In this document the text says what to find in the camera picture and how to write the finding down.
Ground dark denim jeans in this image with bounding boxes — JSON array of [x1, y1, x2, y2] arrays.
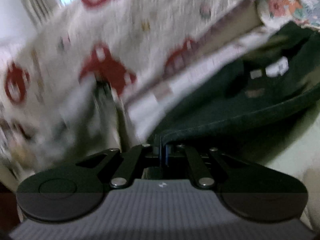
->
[[148, 22, 319, 154]]

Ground folded grey clothes stack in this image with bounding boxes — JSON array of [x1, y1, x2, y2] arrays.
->
[[10, 76, 121, 171]]

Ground beige fleece blanket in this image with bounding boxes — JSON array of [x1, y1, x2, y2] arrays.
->
[[259, 102, 319, 232]]

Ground white bear print quilt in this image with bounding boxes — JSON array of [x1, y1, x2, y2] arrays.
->
[[1, 0, 254, 135]]

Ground floral pastel quilt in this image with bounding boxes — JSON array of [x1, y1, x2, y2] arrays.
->
[[257, 0, 319, 31]]

